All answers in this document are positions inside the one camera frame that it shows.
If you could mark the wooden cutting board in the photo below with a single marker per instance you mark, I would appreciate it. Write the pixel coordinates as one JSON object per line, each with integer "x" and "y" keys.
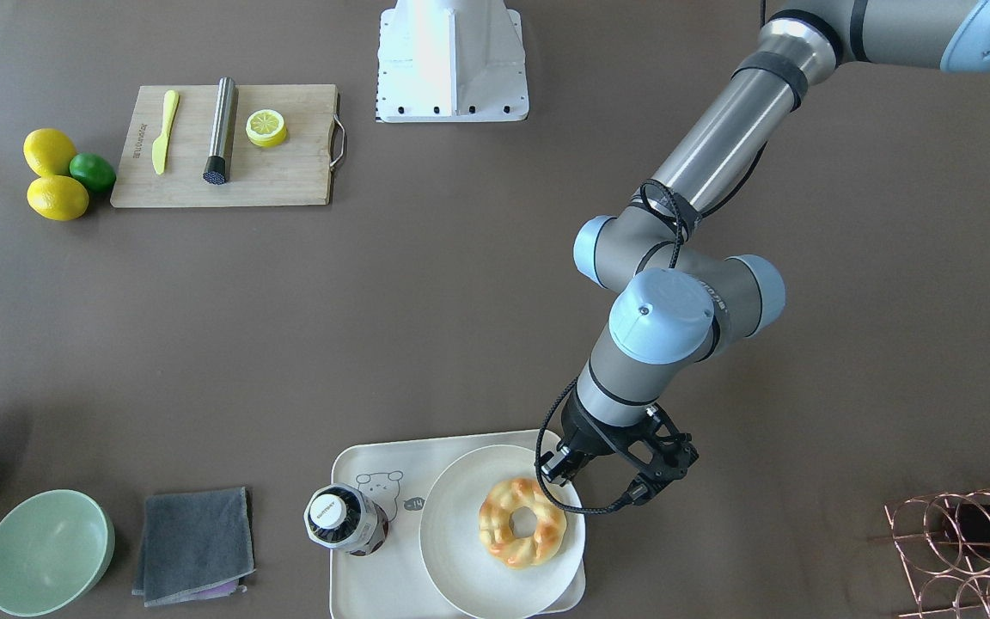
{"x": 299, "y": 172}

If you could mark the green lime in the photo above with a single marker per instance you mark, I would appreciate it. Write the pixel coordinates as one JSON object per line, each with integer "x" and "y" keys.
{"x": 94, "y": 172}

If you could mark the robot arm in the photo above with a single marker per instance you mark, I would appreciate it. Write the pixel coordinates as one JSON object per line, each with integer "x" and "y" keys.
{"x": 674, "y": 307}

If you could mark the braided glazed donut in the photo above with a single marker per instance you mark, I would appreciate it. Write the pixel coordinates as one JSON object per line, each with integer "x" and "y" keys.
{"x": 519, "y": 525}

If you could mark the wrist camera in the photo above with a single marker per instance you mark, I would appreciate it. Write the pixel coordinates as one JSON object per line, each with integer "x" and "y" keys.
{"x": 660, "y": 453}

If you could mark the tea bottle on tray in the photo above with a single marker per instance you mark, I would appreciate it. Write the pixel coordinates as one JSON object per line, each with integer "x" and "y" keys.
{"x": 343, "y": 519}

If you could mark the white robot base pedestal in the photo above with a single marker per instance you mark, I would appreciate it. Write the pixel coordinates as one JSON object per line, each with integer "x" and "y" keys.
{"x": 451, "y": 62}

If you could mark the yellow lemon upper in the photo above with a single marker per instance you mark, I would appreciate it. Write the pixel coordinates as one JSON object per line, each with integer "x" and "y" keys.
{"x": 48, "y": 152}

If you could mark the cream rabbit tray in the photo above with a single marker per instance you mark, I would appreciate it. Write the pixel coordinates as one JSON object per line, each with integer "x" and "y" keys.
{"x": 393, "y": 581}

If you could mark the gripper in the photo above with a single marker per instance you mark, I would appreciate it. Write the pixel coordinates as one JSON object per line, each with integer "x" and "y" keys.
{"x": 582, "y": 432}

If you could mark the copper wire bottle rack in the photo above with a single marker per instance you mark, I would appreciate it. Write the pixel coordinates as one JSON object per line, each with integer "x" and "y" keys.
{"x": 943, "y": 544}

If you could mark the half lemon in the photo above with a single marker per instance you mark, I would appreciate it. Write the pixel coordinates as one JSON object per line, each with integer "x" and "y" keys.
{"x": 266, "y": 128}

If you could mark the yellow lemon lower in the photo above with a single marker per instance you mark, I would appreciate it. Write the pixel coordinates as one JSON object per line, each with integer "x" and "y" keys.
{"x": 58, "y": 197}

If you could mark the yellow plastic knife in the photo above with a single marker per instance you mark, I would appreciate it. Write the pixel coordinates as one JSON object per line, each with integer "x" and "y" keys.
{"x": 159, "y": 152}

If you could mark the grey folded cloth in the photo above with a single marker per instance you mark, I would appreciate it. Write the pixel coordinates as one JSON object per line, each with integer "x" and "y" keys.
{"x": 195, "y": 546}

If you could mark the stainless steel muddler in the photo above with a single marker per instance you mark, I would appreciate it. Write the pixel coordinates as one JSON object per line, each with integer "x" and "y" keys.
{"x": 217, "y": 162}

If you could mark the yellow lemon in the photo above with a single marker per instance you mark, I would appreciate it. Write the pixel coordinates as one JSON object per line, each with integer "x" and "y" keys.
{"x": 58, "y": 197}
{"x": 48, "y": 152}

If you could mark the green bowl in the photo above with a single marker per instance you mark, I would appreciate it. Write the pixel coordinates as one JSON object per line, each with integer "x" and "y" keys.
{"x": 54, "y": 547}

